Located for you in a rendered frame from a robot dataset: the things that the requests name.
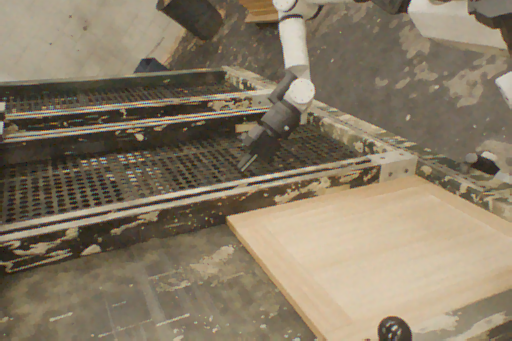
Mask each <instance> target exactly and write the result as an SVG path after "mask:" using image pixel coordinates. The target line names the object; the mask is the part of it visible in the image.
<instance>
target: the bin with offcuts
mask: <svg viewBox="0 0 512 341"><path fill-rule="evenodd" d="M156 9H157V10H158V11H160V12H163V13H164V14H165V15H166V16H168V17H169V18H170V19H172V20H174V21H175V22H176V23H177V24H179V25H181V26H182V27H183V28H185V29H186V30H187V31H190V32H191V33H192V34H193V35H194V36H196V37H199V39H200V40H202V41H206V40H208V39H209V38H211V37H212V36H213V35H214V34H215V32H217V30H218V29H219V27H220V25H221V23H222V20H223V19H222V15H221V14H220V12H219V11H218V10H217V9H215V8H214V6H213V5H212V3H210V2H209V1H208V0H158V2H157V5H156Z"/></svg>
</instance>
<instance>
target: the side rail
mask: <svg viewBox="0 0 512 341"><path fill-rule="evenodd" d="M216 80H224V70H221V69H220V68H209V69H197V70H174V71H162V72H150V73H139V74H115V75H103V76H91V77H67V78H55V79H43V80H18V81H6V82H0V97H1V96H22V95H32V94H43V93H59V94H63V93H64V92H74V91H85V90H94V89H102V91H104V89H115V88H125V87H135V86H151V87H153V88H155V87H154V86H156V85H165V84H175V83H185V82H201V83H203V84H205V83H204V82H205V81H216ZM104 92H106V91H104Z"/></svg>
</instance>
